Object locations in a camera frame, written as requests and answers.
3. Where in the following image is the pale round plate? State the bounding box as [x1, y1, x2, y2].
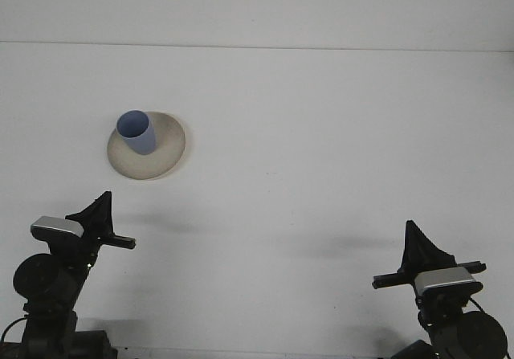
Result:
[106, 111, 188, 182]

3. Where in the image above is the pale blue cup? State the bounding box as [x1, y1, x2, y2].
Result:
[116, 110, 157, 156]

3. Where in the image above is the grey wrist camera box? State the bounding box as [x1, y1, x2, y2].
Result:
[413, 266, 478, 296]
[31, 215, 84, 239]

